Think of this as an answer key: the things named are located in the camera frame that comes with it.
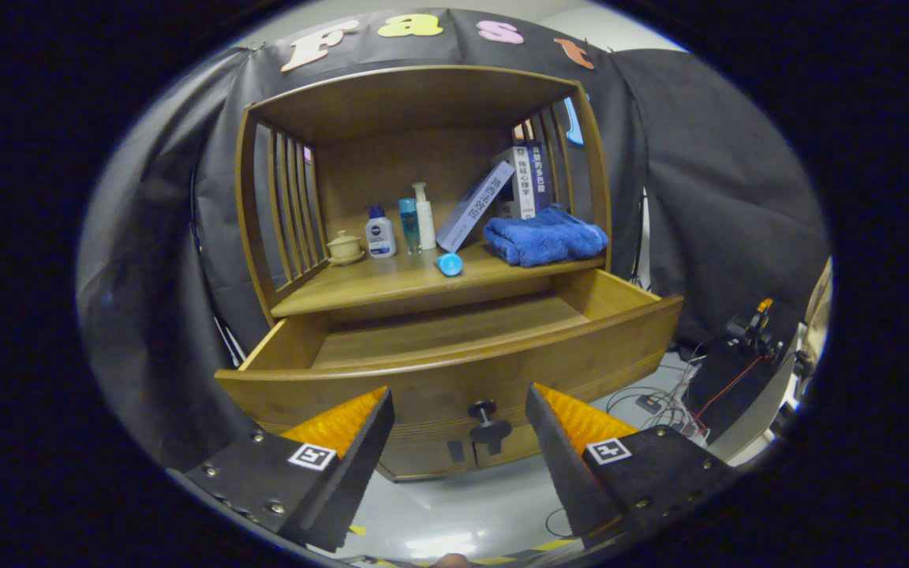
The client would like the black backdrop stand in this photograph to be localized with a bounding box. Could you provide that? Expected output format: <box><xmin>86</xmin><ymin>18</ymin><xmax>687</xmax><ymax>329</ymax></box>
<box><xmin>190</xmin><ymin>213</ymin><xmax>246</xmax><ymax>368</ymax></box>

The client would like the black device orange tip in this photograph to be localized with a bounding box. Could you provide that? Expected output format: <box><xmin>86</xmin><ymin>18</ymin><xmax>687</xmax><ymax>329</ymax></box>
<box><xmin>725</xmin><ymin>297</ymin><xmax>787</xmax><ymax>360</ymax></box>

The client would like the wooden countertop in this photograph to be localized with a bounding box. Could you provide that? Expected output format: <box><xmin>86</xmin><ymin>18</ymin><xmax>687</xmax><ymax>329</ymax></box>
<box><xmin>271</xmin><ymin>237</ymin><xmax>607</xmax><ymax>319</ymax></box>

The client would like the beige lidded teacup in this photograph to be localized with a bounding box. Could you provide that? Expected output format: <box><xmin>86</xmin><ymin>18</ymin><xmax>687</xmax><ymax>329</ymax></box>
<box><xmin>326</xmin><ymin>230</ymin><xmax>365</xmax><ymax>266</ymax></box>

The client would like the wooden cabinet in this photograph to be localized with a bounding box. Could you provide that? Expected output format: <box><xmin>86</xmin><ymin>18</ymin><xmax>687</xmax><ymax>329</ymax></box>
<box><xmin>235</xmin><ymin>65</ymin><xmax>613</xmax><ymax>482</ymax></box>

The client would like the beige panel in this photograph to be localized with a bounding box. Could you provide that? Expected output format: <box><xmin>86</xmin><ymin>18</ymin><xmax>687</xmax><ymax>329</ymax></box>
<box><xmin>798</xmin><ymin>259</ymin><xmax>834</xmax><ymax>372</ymax></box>

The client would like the white book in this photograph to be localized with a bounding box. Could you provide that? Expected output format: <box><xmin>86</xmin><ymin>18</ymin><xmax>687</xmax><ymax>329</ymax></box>
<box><xmin>494</xmin><ymin>146</ymin><xmax>538</xmax><ymax>220</ymax></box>

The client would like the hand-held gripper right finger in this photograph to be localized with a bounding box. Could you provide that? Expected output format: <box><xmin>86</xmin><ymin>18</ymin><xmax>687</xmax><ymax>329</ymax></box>
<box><xmin>524</xmin><ymin>383</ymin><xmax>741</xmax><ymax>551</ymax></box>

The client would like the wooden drawer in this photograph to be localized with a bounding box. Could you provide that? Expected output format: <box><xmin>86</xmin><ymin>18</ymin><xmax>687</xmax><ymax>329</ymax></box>
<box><xmin>214</xmin><ymin>268</ymin><xmax>684</xmax><ymax>462</ymax></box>

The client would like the red cable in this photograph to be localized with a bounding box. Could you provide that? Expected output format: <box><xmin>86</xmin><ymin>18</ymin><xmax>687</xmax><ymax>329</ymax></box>
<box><xmin>691</xmin><ymin>353</ymin><xmax>767</xmax><ymax>423</ymax></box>

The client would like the clear blue bottle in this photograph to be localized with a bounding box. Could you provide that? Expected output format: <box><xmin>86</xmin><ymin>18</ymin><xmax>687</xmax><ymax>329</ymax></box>
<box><xmin>398</xmin><ymin>198</ymin><xmax>421</xmax><ymax>255</ymax></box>

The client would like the dark blue book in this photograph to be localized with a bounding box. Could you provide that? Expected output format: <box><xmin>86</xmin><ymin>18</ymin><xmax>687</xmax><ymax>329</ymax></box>
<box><xmin>529</xmin><ymin>142</ymin><xmax>554</xmax><ymax>212</ymax></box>

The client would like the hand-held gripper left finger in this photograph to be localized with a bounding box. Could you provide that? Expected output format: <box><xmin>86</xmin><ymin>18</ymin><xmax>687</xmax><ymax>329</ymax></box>
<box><xmin>183</xmin><ymin>387</ymin><xmax>396</xmax><ymax>553</ymax></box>

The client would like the white pump bottle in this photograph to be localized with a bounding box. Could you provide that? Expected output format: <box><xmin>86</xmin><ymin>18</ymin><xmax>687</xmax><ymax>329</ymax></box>
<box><xmin>413</xmin><ymin>182</ymin><xmax>437</xmax><ymax>251</ymax></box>

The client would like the black cable bundle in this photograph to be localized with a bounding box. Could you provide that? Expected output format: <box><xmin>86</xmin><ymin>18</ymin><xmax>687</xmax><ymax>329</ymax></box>
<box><xmin>604</xmin><ymin>359</ymin><xmax>708</xmax><ymax>439</ymax></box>

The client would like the grey book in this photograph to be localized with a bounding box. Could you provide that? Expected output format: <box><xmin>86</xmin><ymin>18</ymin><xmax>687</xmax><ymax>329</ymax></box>
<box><xmin>436</xmin><ymin>160</ymin><xmax>517</xmax><ymax>253</ymax></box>

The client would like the wooden cabinet door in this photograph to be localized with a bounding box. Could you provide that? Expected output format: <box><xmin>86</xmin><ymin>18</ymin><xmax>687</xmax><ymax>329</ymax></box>
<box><xmin>474</xmin><ymin>430</ymin><xmax>542</xmax><ymax>470</ymax></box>
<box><xmin>380</xmin><ymin>438</ymin><xmax>476</xmax><ymax>482</ymax></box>

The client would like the white bottle blue cap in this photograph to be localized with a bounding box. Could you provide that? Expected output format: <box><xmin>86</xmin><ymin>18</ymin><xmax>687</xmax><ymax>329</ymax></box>
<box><xmin>365</xmin><ymin>204</ymin><xmax>397</xmax><ymax>260</ymax></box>

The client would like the blue towel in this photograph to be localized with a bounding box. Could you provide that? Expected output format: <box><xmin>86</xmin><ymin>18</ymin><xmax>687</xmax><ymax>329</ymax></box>
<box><xmin>483</xmin><ymin>205</ymin><xmax>609</xmax><ymax>268</ymax></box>

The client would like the black backdrop cloth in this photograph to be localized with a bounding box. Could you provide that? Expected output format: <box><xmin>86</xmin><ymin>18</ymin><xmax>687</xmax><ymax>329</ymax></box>
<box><xmin>76</xmin><ymin>8</ymin><xmax>832</xmax><ymax>474</ymax></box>

